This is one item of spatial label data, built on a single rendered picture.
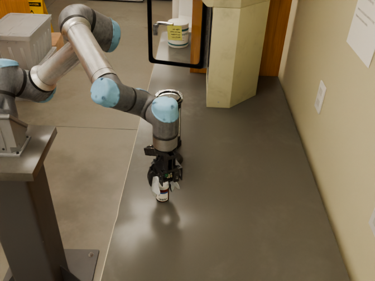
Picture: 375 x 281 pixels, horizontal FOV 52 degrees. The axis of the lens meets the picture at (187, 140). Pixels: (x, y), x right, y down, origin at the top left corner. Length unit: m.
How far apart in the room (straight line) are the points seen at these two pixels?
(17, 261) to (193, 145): 1.01
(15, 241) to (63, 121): 1.83
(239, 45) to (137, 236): 0.94
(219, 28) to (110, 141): 1.81
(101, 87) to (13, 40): 2.68
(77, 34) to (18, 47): 2.49
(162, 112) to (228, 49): 0.73
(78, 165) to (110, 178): 0.29
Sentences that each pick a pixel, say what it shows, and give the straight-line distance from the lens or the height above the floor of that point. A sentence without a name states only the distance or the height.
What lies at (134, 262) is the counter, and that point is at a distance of 1.18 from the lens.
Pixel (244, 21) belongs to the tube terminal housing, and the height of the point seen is 1.35.
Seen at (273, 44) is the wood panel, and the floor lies 1.12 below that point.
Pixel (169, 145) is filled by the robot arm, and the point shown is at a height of 1.20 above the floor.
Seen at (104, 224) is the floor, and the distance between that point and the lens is 2.57.
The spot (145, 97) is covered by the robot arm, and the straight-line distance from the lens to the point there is 1.15.
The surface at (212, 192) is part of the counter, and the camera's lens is 1.38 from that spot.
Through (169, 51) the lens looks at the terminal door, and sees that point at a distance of 2.11.
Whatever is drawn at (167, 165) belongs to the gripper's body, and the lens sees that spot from 1.16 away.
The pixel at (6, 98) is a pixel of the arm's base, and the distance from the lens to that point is 1.60.
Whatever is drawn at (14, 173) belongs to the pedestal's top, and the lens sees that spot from 1.56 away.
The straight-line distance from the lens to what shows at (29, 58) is 3.75.
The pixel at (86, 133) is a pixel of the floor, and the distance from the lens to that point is 3.38.
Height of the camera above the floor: 1.88
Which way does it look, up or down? 35 degrees down
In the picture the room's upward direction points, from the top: 2 degrees clockwise
